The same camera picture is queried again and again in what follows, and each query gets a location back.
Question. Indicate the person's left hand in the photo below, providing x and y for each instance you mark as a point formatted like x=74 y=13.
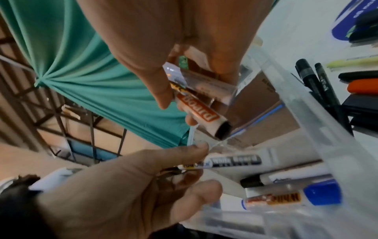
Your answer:
x=118 y=198

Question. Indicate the person's right hand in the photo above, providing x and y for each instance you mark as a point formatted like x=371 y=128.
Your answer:
x=177 y=23

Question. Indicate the white marker orange label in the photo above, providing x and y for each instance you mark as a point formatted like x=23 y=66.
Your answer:
x=200 y=114

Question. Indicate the white marker black label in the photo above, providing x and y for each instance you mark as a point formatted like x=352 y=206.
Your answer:
x=236 y=161

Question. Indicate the white marker black cap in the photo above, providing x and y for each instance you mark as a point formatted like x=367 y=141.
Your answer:
x=251 y=182

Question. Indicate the pile of markers and pens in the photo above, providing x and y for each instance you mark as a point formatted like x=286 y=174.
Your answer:
x=307 y=74

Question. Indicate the blue round card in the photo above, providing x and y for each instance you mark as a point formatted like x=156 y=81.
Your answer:
x=342 y=25

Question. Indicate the clear plastic storage box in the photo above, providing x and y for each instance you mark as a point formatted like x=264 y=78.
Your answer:
x=319 y=130

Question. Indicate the white marker blue cap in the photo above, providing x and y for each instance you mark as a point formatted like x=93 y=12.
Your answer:
x=322 y=193

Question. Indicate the green fabric curtain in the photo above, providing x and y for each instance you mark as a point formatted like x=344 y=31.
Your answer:
x=73 y=58

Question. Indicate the white table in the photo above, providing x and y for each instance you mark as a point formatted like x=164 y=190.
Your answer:
x=298 y=30

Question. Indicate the dark metal lattice frame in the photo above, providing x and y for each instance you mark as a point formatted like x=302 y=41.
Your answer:
x=92 y=144

